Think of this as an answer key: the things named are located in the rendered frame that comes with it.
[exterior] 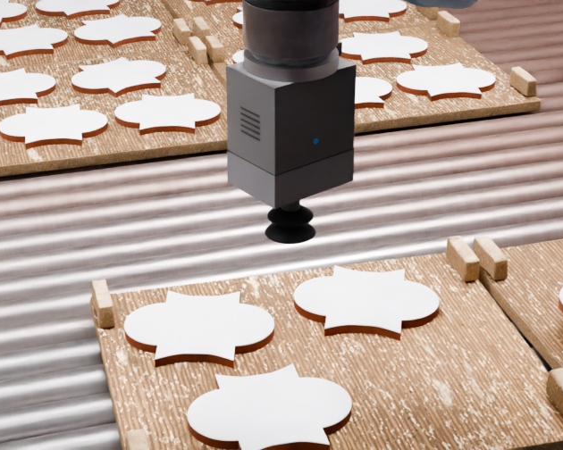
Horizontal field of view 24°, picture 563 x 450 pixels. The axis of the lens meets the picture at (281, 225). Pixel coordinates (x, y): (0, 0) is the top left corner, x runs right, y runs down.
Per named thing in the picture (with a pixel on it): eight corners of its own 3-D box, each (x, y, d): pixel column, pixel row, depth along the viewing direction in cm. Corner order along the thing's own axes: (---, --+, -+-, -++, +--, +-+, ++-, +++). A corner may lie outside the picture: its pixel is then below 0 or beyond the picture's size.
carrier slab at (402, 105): (541, 111, 186) (543, 82, 184) (264, 145, 175) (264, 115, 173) (442, 32, 215) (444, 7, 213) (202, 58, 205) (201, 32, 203)
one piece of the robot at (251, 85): (289, -10, 108) (289, 168, 116) (202, 12, 103) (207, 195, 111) (368, 20, 102) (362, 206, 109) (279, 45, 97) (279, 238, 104)
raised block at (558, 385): (591, 427, 116) (594, 402, 115) (572, 430, 116) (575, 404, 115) (562, 390, 121) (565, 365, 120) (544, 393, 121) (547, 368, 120)
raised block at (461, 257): (480, 281, 139) (482, 259, 138) (463, 284, 139) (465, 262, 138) (459, 255, 144) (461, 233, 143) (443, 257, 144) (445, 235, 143)
